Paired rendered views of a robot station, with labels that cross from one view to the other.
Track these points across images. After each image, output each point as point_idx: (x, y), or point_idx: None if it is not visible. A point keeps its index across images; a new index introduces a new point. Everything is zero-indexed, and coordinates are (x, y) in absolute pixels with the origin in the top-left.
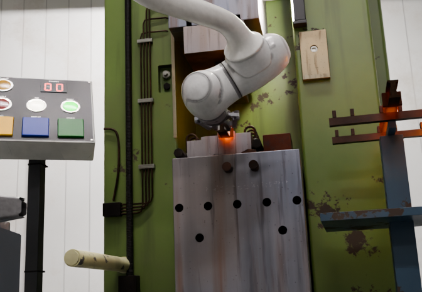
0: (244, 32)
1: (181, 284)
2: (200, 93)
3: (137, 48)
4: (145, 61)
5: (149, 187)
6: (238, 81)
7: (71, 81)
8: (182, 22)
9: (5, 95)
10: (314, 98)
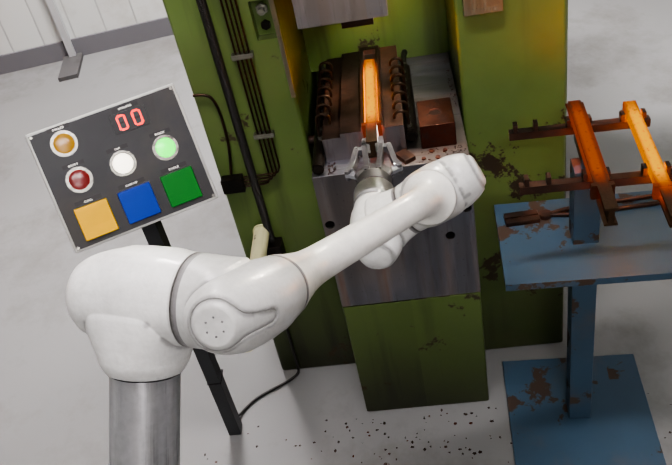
0: (435, 210)
1: (344, 286)
2: (382, 265)
3: None
4: None
5: (272, 158)
6: (423, 228)
7: (147, 96)
8: None
9: (75, 160)
10: (479, 35)
